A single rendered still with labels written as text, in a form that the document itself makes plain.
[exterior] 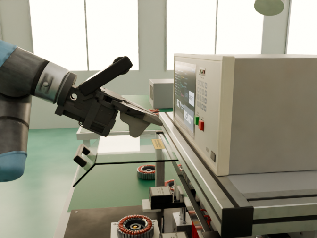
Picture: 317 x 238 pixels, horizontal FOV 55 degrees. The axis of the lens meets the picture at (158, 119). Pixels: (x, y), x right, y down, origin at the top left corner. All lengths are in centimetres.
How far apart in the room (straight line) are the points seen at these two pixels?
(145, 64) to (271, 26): 234
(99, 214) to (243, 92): 76
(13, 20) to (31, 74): 497
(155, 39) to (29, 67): 479
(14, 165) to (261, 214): 43
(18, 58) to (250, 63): 41
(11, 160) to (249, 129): 43
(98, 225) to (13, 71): 62
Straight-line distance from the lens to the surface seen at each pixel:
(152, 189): 94
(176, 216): 99
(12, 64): 61
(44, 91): 61
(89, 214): 113
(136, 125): 62
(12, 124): 65
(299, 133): 59
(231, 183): 52
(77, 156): 82
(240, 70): 52
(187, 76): 75
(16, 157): 62
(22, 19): 553
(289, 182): 56
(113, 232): 101
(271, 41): 597
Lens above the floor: 133
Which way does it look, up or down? 13 degrees down
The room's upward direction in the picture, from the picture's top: straight up
